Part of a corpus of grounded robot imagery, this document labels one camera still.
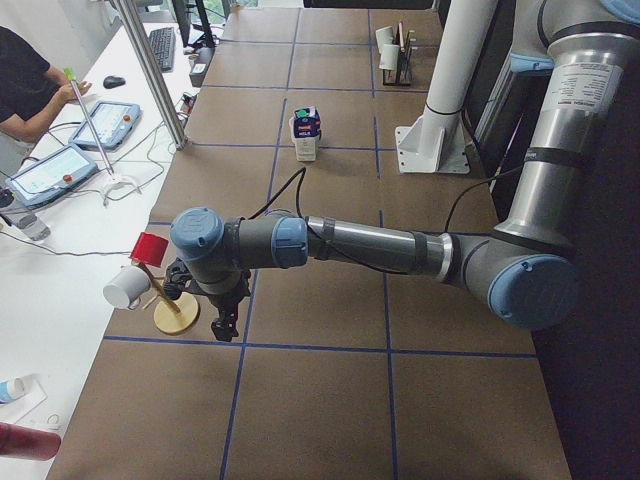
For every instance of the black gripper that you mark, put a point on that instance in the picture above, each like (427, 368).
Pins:
(223, 302)

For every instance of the blue Pascual milk carton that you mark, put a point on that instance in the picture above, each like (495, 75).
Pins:
(306, 133)

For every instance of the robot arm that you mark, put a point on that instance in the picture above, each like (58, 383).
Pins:
(522, 270)

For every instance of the wooden mug tree stand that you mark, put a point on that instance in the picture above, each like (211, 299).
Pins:
(171, 317)

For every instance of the white enamel mug on stand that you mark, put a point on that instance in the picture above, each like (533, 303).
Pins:
(125, 289)

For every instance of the red mug on stand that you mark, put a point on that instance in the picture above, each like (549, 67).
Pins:
(149, 249)

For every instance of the silver stand with white base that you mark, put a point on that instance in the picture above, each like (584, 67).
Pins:
(116, 180)

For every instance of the teach pendant tablet near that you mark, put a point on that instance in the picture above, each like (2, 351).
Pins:
(52, 177)

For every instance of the teach pendant tablet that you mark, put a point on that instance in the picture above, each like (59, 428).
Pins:
(52, 177)
(113, 122)

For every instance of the teach pendant tablet far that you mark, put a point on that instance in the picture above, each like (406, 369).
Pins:
(113, 122)

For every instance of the red cylinder bottom left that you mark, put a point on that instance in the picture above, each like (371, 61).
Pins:
(26, 443)

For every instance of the black computer mouse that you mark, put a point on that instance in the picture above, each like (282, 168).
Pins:
(111, 82)

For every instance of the black keyboard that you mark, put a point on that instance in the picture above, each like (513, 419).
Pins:
(162, 43)

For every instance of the person in black shirt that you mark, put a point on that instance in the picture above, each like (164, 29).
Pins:
(33, 92)

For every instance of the white ribbed HOME mug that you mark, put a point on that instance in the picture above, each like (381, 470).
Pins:
(389, 55)

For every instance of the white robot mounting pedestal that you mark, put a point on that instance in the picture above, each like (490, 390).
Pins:
(435, 143)

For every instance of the aluminium frame post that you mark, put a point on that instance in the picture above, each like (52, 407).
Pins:
(154, 78)

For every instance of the black wire mug rack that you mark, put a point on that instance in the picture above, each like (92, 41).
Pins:
(402, 76)

